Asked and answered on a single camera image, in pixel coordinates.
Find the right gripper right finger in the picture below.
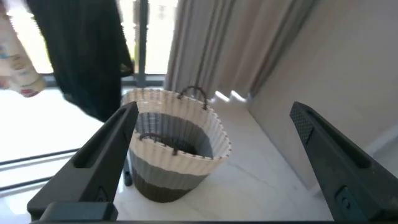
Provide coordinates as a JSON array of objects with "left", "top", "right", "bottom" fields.
[{"left": 289, "top": 101, "right": 398, "bottom": 222}]

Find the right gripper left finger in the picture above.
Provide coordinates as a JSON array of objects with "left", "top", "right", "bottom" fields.
[{"left": 27, "top": 101, "right": 139, "bottom": 222}]

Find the black garment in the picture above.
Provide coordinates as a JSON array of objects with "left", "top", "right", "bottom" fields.
[{"left": 24, "top": 0, "right": 135, "bottom": 123}]

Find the cream printed garment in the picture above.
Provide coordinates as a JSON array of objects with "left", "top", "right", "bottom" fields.
[{"left": 0, "top": 0, "right": 47, "bottom": 98}]

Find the white laundry basket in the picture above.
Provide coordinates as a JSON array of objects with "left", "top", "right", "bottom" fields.
[{"left": 121, "top": 86, "right": 233, "bottom": 203}]

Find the window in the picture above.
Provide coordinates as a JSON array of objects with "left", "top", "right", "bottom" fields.
[{"left": 6, "top": 0, "right": 180, "bottom": 90}]

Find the beige curtain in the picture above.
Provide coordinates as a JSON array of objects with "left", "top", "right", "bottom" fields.
[{"left": 164, "top": 0, "right": 318, "bottom": 100}]

